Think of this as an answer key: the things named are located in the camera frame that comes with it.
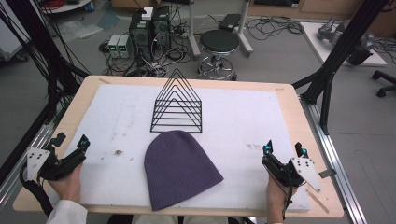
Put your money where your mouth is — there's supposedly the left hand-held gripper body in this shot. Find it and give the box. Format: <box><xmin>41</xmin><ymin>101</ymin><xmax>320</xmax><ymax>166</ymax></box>
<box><xmin>26</xmin><ymin>145</ymin><xmax>87</xmax><ymax>182</ymax></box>

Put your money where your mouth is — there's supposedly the thin wooden stick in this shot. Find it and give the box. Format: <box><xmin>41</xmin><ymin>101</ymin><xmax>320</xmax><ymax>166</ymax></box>
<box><xmin>305</xmin><ymin>188</ymin><xmax>331</xmax><ymax>215</ymax></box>

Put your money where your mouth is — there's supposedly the person's left hand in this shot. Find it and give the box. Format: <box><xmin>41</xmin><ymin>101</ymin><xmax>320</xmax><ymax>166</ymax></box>
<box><xmin>48</xmin><ymin>162</ymin><xmax>84</xmax><ymax>203</ymax></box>

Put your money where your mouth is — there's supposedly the black round stool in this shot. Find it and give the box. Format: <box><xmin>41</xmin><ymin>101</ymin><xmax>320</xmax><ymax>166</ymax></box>
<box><xmin>197</xmin><ymin>29</ymin><xmax>241</xmax><ymax>82</ymax></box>

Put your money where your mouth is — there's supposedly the black metal frame stand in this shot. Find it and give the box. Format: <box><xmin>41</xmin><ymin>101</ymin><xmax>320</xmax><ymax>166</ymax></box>
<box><xmin>291</xmin><ymin>0</ymin><xmax>391</xmax><ymax>136</ymax></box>
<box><xmin>0</xmin><ymin>0</ymin><xmax>92</xmax><ymax>125</ymax></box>

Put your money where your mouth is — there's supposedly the white round table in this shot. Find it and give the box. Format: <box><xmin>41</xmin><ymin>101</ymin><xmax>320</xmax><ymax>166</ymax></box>
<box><xmin>39</xmin><ymin>0</ymin><xmax>93</xmax><ymax>15</ymax></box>

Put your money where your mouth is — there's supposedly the person's right hand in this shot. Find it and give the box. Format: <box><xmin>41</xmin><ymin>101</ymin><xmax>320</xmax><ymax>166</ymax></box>
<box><xmin>265</xmin><ymin>176</ymin><xmax>298</xmax><ymax>219</ymax></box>

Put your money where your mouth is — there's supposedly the white metal stand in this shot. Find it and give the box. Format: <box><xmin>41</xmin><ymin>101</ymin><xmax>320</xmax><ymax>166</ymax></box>
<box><xmin>186</xmin><ymin>0</ymin><xmax>255</xmax><ymax>59</ymax></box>

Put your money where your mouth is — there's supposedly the black office chair base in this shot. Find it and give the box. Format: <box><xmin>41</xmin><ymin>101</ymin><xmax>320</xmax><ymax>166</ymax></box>
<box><xmin>371</xmin><ymin>69</ymin><xmax>396</xmax><ymax>99</ymax></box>

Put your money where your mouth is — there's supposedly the white floor platform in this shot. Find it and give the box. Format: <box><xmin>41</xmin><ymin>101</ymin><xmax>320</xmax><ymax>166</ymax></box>
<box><xmin>300</xmin><ymin>21</ymin><xmax>389</xmax><ymax>68</ymax></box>

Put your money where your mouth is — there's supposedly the purple knit beanie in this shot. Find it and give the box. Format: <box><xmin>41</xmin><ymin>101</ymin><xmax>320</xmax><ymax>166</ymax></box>
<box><xmin>144</xmin><ymin>130</ymin><xmax>225</xmax><ymax>212</ymax></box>

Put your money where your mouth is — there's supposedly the tangle of black floor cables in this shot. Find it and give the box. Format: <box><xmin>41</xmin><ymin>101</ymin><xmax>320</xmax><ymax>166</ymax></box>
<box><xmin>245</xmin><ymin>15</ymin><xmax>304</xmax><ymax>42</ymax></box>

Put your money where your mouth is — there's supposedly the black computer tower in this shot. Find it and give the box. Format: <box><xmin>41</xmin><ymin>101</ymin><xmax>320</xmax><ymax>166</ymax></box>
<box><xmin>128</xmin><ymin>9</ymin><xmax>154</xmax><ymax>63</ymax></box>
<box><xmin>151</xmin><ymin>5</ymin><xmax>173</xmax><ymax>51</ymax></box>

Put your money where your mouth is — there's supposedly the grey metal bracket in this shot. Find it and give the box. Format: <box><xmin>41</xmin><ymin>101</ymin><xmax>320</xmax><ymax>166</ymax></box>
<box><xmin>318</xmin><ymin>168</ymin><xmax>338</xmax><ymax>180</ymax></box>

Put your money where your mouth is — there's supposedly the tangle of cables by computers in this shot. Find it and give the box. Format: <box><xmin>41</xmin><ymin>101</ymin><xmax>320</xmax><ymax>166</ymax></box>
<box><xmin>98</xmin><ymin>40</ymin><xmax>195</xmax><ymax>78</ymax></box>

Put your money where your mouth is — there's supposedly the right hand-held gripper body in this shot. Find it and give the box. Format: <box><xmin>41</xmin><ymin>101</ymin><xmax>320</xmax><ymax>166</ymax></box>
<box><xmin>261</xmin><ymin>153</ymin><xmax>322</xmax><ymax>194</ymax></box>

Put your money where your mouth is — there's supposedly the grey bench power supply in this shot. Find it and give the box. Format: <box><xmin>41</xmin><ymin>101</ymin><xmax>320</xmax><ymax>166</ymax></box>
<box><xmin>118</xmin><ymin>34</ymin><xmax>134</xmax><ymax>59</ymax></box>
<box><xmin>106</xmin><ymin>34</ymin><xmax>121</xmax><ymax>59</ymax></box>

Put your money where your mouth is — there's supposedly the clear plastic sheet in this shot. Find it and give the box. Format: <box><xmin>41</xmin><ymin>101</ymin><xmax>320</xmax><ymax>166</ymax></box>
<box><xmin>57</xmin><ymin>19</ymin><xmax>105</xmax><ymax>41</ymax></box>

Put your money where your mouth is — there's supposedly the white foam mat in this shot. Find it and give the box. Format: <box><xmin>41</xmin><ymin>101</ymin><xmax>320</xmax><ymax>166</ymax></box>
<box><xmin>57</xmin><ymin>83</ymin><xmax>312</xmax><ymax>213</ymax></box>

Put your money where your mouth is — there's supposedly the thick black braided cable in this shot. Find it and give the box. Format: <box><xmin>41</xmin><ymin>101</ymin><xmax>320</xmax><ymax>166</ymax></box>
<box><xmin>19</xmin><ymin>161</ymin><xmax>54</xmax><ymax>217</ymax></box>

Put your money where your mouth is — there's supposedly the white box device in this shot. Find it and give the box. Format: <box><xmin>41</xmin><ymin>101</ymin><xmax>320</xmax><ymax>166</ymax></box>
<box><xmin>141</xmin><ymin>6</ymin><xmax>155</xmax><ymax>21</ymax></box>

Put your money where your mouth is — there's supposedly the grey equipment case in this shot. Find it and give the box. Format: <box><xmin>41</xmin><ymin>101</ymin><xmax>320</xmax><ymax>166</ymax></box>
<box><xmin>0</xmin><ymin>17</ymin><xmax>31</xmax><ymax>63</ymax></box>

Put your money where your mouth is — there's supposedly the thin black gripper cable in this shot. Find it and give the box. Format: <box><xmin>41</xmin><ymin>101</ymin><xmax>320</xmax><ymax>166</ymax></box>
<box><xmin>280</xmin><ymin>182</ymin><xmax>296</xmax><ymax>221</ymax></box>

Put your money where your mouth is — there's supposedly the black wire triangular rack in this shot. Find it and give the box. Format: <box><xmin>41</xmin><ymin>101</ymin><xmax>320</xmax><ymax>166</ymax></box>
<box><xmin>149</xmin><ymin>68</ymin><xmax>204</xmax><ymax>134</ymax></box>

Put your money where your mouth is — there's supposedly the aluminium rail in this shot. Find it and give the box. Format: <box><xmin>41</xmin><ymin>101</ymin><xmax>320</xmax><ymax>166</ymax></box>
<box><xmin>0</xmin><ymin>102</ymin><xmax>71</xmax><ymax>213</ymax></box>
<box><xmin>299</xmin><ymin>94</ymin><xmax>369</xmax><ymax>224</ymax></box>

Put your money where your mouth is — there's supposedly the black flat box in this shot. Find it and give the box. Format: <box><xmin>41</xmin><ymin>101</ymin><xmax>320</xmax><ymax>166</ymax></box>
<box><xmin>218</xmin><ymin>13</ymin><xmax>243</xmax><ymax>33</ymax></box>

